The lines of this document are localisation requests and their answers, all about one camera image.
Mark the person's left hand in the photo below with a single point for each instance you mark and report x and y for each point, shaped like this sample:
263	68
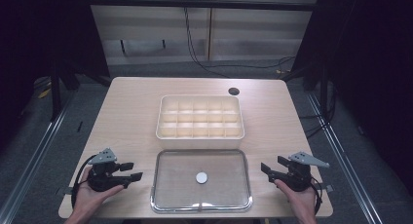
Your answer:
87	199

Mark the yellow floor tape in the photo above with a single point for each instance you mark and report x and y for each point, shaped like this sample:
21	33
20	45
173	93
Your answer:
44	93

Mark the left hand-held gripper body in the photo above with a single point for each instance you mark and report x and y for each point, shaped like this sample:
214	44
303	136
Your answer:
101	180

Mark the grey tape tab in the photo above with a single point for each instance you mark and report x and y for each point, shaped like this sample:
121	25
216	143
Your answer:
63	191
328	187

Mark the metal floor rail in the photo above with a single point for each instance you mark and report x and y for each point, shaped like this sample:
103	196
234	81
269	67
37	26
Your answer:
344	159
32	159

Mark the black curtain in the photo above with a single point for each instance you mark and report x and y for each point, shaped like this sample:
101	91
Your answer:
370	55
39	39

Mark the clear lid with white knob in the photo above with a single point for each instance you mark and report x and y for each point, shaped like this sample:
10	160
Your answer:
201	191

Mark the person's right hand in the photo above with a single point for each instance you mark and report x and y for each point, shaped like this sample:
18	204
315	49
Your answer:
302	203

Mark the black horizontal bar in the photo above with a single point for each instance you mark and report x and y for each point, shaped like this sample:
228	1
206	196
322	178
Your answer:
201	4

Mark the small black floor piece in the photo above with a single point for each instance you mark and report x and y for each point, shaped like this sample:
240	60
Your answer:
79	126

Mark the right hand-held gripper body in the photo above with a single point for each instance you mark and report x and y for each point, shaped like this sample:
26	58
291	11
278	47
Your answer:
297	178

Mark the white divided storage box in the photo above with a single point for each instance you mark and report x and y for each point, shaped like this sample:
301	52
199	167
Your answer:
199	141

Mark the black metal stand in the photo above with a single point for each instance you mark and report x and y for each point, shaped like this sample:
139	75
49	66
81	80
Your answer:
56	91

